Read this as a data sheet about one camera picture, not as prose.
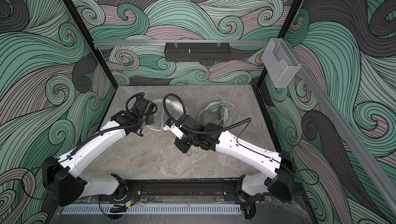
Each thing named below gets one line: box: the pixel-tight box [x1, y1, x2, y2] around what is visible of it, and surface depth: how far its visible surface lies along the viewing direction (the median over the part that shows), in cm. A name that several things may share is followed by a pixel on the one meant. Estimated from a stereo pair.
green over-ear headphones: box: [205, 102, 229, 127], surface depth 100 cm
